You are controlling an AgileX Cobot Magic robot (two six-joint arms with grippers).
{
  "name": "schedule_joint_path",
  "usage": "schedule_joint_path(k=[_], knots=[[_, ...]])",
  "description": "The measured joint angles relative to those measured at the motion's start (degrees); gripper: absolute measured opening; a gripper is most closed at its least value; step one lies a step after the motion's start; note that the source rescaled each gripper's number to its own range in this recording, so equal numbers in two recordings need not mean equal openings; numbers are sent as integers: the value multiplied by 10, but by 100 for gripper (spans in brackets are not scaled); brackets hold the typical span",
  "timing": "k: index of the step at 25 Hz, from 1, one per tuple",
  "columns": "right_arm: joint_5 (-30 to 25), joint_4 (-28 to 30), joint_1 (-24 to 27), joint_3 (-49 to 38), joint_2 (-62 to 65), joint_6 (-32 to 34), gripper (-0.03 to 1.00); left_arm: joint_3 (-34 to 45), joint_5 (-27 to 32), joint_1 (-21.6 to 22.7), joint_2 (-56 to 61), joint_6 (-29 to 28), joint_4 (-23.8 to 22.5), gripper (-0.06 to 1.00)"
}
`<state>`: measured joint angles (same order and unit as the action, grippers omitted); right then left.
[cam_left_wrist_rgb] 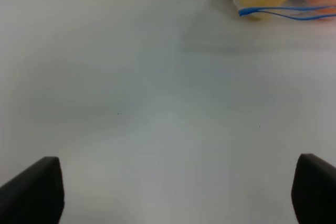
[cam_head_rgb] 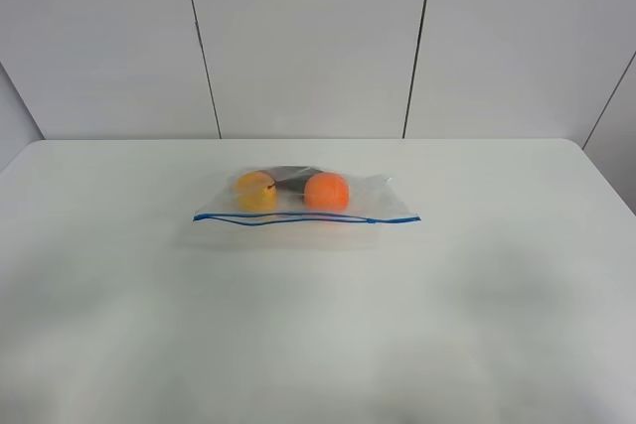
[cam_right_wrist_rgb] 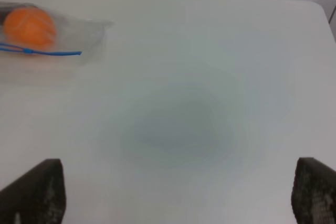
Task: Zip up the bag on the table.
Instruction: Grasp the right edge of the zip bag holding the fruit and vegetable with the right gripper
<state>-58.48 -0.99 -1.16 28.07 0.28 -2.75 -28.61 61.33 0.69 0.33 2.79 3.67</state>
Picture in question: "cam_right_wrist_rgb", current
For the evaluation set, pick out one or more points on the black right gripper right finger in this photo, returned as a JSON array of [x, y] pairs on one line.
[[313, 192]]

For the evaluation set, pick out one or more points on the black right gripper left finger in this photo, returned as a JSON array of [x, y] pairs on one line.
[[38, 196]]

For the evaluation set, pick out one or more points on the clear zip bag blue seal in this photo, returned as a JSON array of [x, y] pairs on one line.
[[78, 41]]

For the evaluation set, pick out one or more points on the orange ball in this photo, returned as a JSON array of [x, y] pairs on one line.
[[30, 27]]

